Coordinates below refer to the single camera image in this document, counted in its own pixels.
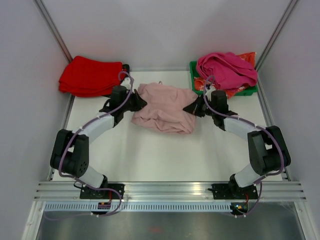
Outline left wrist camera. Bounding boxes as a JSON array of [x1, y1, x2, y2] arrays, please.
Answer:
[[120, 77, 133, 90]]

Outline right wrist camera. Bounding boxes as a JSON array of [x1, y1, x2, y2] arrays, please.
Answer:
[[204, 84, 216, 93]]

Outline left aluminium frame post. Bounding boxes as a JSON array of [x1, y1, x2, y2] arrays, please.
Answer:
[[33, 0, 73, 63]]

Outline green plastic bin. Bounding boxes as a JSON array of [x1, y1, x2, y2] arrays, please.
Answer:
[[189, 61, 258, 98]]

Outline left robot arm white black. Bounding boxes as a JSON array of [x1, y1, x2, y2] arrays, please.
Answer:
[[50, 86, 147, 200]]

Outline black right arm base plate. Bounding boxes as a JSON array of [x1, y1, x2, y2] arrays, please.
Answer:
[[207, 183, 258, 200]]

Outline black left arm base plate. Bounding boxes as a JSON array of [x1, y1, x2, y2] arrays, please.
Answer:
[[79, 183, 125, 200]]

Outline slotted grey cable duct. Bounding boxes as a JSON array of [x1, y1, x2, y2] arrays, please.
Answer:
[[44, 201, 232, 213]]

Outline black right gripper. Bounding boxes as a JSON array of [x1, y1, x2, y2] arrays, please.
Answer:
[[184, 94, 217, 118]]

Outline light pink trousers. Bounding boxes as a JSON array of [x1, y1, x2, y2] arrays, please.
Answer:
[[131, 82, 198, 135]]

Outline orange floral trousers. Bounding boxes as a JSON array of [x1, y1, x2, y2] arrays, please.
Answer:
[[190, 52, 258, 98]]

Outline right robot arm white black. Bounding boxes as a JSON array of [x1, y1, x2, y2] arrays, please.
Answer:
[[183, 90, 291, 199]]

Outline magenta crumpled trousers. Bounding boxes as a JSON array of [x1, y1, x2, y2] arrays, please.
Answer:
[[196, 52, 258, 92]]

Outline aluminium frame post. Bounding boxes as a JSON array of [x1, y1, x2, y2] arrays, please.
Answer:
[[255, 0, 300, 71], [33, 0, 73, 63]]

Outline folded red trousers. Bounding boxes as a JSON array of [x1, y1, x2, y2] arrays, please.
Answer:
[[58, 56, 124, 98]]

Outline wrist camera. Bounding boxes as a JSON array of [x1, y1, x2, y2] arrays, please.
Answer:
[[120, 77, 133, 90], [204, 84, 216, 93]]

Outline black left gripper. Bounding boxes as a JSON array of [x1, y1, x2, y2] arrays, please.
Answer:
[[120, 89, 147, 113]]

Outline right aluminium frame post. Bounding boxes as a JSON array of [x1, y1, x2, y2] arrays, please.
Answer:
[[255, 0, 300, 71]]

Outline aluminium mounting rail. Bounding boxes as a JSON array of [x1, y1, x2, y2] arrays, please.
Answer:
[[33, 181, 307, 202]]

